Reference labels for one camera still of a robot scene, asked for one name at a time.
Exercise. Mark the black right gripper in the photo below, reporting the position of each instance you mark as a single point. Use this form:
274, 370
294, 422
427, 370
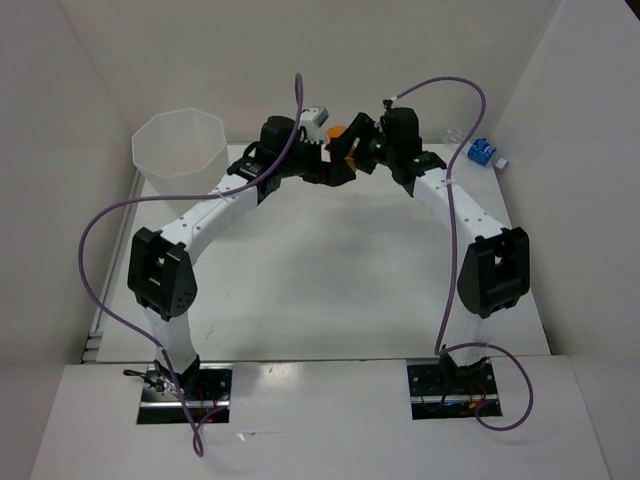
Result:
361, 126

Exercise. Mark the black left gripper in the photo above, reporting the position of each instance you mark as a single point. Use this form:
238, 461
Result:
325, 171

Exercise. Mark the orange bottle with label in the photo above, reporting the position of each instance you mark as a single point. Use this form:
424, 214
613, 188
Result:
334, 133

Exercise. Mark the clear bottle with blue label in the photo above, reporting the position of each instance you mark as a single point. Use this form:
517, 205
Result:
477, 150

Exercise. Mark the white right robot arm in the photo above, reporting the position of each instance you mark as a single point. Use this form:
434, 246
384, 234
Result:
491, 260

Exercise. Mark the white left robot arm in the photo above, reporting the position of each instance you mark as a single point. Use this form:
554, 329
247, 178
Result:
161, 268

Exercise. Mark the translucent white plastic bin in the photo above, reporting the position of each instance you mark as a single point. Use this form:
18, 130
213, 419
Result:
181, 152

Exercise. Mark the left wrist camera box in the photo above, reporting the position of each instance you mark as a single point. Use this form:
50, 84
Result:
312, 121

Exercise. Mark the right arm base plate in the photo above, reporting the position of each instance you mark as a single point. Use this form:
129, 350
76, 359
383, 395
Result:
435, 397

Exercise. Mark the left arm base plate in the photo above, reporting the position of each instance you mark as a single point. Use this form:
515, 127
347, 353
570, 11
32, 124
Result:
208, 399

